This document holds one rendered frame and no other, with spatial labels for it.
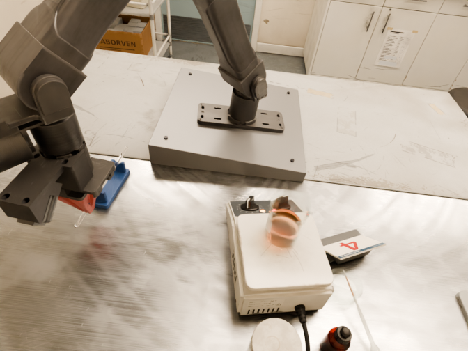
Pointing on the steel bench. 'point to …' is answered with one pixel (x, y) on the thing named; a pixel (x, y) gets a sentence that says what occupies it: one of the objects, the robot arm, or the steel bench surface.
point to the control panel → (250, 211)
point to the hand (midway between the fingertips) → (88, 207)
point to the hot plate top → (281, 258)
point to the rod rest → (112, 186)
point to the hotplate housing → (260, 302)
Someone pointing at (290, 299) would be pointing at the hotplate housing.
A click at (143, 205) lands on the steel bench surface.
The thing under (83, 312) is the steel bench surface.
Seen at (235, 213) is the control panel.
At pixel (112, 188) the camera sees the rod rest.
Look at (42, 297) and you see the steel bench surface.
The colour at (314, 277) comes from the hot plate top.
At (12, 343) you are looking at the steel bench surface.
